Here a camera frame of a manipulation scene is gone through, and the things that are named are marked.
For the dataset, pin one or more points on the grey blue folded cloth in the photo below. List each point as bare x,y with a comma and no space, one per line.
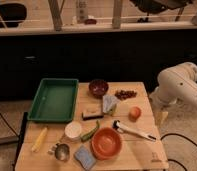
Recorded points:
108,102

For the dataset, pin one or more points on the black base brush block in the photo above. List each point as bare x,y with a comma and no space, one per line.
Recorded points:
91,114

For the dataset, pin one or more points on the small dark red dish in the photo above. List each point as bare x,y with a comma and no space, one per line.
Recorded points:
90,21

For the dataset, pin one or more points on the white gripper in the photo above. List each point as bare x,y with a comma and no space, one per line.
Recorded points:
159,105

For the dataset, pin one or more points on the dark maroon bowl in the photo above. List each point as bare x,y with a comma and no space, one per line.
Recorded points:
98,88

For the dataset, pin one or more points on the yellow corn cob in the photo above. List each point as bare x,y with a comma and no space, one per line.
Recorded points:
38,143

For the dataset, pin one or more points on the red orange apple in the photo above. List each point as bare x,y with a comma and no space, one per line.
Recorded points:
135,113

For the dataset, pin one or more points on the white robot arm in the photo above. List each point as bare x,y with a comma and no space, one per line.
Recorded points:
177,82

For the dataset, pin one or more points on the orange red bowl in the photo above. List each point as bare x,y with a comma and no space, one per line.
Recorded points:
106,143

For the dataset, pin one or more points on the blue sponge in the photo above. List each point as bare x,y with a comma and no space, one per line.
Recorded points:
85,158

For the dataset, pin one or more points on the bunch of dark grapes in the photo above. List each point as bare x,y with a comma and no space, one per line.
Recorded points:
125,94

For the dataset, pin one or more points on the metal measuring cup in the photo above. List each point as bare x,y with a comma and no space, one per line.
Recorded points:
60,151

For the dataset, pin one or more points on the black office chair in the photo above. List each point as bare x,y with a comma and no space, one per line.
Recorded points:
13,14
158,6

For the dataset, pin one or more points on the green plastic tray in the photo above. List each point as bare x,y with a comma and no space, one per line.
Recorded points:
54,101

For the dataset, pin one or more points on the white bottle in background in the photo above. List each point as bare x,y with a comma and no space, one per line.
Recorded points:
81,11

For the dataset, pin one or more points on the black office chair right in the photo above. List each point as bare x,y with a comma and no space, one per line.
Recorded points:
158,6

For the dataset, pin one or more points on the green chili pepper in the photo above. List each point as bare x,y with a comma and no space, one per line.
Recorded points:
89,134

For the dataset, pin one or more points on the black office chair left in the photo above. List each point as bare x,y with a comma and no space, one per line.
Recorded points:
13,14

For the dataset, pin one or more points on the white small cup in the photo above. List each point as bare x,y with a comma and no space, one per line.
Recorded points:
73,130

